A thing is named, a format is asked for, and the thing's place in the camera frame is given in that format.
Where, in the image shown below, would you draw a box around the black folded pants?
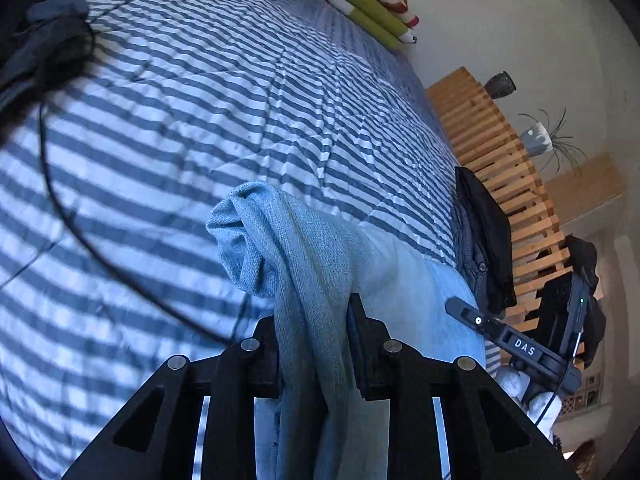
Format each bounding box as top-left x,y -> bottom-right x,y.
455,166 -> 518,313

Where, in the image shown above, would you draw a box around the wooden slatted headboard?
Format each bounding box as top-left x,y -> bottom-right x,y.
426,66 -> 588,376

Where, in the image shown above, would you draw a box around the white potted plant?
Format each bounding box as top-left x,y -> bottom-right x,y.
517,107 -> 586,176

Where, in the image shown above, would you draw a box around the dark navy crumpled pants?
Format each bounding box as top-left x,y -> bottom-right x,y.
0,0 -> 96,106

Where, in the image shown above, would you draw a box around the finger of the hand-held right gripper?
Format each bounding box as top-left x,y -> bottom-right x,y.
445,297 -> 506,341

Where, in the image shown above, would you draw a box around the grey blue folded pants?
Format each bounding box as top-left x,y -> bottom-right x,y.
452,200 -> 488,306

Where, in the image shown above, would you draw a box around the patterned lattice panel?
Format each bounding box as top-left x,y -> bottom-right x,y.
557,371 -> 603,418

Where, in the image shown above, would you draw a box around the green red printed folded blanket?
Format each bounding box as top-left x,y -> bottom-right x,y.
260,0 -> 421,51

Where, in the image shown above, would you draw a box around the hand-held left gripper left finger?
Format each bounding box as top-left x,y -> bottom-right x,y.
62,315 -> 281,480

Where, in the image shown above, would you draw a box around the dark vase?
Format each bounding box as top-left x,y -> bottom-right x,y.
482,71 -> 516,100

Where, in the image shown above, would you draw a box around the blue white striped bed cover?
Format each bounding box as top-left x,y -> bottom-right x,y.
0,0 -> 463,480

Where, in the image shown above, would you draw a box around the light blue jeans pants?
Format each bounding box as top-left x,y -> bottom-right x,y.
206,181 -> 488,480

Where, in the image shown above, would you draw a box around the person's right hand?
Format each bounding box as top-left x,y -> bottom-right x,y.
492,365 -> 563,431

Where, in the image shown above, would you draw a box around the black cable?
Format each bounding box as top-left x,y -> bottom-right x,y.
39,25 -> 251,346

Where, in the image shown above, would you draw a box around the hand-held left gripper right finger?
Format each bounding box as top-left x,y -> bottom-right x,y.
347,292 -> 581,480

